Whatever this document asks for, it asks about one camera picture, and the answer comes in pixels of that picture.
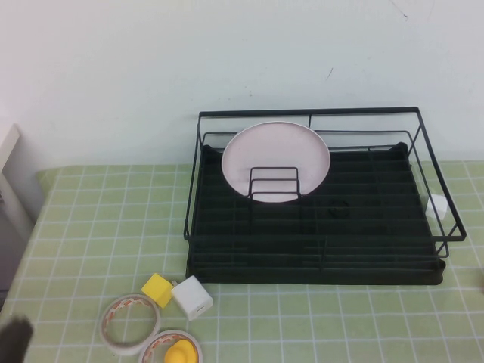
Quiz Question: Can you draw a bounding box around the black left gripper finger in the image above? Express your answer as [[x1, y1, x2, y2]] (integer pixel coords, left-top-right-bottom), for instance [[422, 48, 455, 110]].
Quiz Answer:
[[0, 313, 36, 363]]

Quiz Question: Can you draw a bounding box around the pink round plate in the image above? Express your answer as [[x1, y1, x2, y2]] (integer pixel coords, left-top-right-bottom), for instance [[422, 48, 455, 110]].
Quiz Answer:
[[221, 120, 332, 207]]

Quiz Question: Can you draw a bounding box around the large clear tape roll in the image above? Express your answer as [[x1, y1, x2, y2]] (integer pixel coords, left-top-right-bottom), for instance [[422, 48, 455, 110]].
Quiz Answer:
[[98, 293, 163, 356]]

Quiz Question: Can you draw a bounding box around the small clear tape roll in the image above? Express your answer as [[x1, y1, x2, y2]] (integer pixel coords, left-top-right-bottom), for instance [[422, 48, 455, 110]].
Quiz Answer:
[[138, 328, 200, 363]]

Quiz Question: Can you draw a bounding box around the yellow cube block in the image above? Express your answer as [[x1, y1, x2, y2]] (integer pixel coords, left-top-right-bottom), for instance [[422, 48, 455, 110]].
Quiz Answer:
[[140, 272, 174, 308]]

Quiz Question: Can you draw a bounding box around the yellow rubber duck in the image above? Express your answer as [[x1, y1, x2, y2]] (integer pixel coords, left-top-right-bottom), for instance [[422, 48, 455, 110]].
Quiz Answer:
[[164, 339, 197, 363]]

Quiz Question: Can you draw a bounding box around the white cube charger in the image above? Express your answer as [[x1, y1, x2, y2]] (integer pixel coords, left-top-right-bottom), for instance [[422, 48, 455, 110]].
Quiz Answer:
[[171, 275, 215, 321]]

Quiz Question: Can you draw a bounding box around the green checked tablecloth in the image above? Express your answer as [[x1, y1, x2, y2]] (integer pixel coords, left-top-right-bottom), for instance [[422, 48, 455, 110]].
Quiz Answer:
[[0, 160, 484, 363]]

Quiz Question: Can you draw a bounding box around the black plastic drip tray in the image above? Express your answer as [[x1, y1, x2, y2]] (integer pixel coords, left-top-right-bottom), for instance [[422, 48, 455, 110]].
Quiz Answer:
[[185, 141, 447, 287]]

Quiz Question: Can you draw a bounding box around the white plastic block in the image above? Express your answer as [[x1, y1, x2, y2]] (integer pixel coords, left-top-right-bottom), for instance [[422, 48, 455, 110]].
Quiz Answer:
[[425, 193, 449, 220]]

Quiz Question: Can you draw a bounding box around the black wire plate holder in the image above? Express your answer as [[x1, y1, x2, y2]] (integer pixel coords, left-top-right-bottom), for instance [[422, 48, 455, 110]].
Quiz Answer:
[[247, 166, 303, 235]]

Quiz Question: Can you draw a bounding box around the black wire dish rack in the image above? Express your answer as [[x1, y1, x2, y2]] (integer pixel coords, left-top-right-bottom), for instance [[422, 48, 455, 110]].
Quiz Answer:
[[183, 107, 467, 273]]

